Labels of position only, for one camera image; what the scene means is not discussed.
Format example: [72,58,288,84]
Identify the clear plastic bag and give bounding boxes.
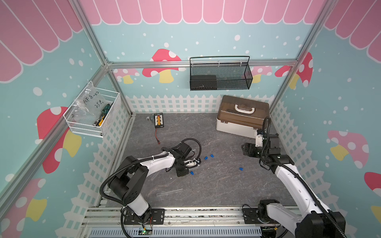
[71,83,108,120]

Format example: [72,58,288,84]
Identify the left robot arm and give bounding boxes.
[99,138,202,224]

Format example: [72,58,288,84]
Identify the black mesh wall basket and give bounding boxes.
[189,56,253,90]

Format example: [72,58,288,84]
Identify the brown lid storage box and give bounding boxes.
[216,95,269,139]

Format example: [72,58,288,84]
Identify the white wire wall basket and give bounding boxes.
[63,82,121,138]

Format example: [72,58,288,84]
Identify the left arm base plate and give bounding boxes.
[123,208,165,226]

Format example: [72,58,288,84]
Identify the clear test tube lower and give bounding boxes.
[156,188,183,196]

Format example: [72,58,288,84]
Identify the green tool in basket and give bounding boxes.
[93,104,112,127]

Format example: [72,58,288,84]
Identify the clear test tube left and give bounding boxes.
[150,172,159,181]

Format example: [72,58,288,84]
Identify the black board yellow connectors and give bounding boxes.
[154,113,164,129]

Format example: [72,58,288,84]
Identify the clear test tube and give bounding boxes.
[150,172,159,181]
[156,188,183,196]

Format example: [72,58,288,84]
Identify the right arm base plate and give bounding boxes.
[242,206,279,226]

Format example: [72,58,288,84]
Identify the black box in basket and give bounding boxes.
[190,75,217,91]

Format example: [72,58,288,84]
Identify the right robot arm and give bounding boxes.
[242,117,346,238]

